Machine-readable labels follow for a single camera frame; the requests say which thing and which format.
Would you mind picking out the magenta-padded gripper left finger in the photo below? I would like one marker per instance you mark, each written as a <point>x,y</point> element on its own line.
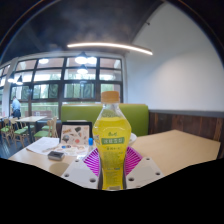
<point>77,171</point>

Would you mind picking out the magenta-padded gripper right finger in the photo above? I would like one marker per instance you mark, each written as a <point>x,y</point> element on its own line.
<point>145,170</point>

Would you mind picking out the yellow drink bottle orange cap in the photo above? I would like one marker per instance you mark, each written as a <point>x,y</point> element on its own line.
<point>111,133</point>

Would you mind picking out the small dark box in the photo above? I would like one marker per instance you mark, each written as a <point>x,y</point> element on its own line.
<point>56,155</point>

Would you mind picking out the small blue-capped bottle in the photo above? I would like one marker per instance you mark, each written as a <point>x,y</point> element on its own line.
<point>90,143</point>

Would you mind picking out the laptop with stickered lid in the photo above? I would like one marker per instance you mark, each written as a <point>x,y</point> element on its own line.
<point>76,133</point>

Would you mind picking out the white paper sheets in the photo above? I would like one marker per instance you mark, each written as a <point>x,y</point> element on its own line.
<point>43,145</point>

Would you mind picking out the green upholstered bench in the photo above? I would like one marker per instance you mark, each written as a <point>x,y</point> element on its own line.
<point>80,113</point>

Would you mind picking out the wooden dining table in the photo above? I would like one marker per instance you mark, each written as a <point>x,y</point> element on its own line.
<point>30,119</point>

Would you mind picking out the group of wooden green-seated chairs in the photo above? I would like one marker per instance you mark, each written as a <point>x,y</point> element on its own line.
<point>18,131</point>

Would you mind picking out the person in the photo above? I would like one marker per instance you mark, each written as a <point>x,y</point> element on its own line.
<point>15,106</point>

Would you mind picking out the group of pendant lamps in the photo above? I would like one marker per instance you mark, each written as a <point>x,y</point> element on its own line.
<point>81,59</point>

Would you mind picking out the long curved ceiling light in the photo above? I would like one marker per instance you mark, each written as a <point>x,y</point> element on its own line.
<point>110,45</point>

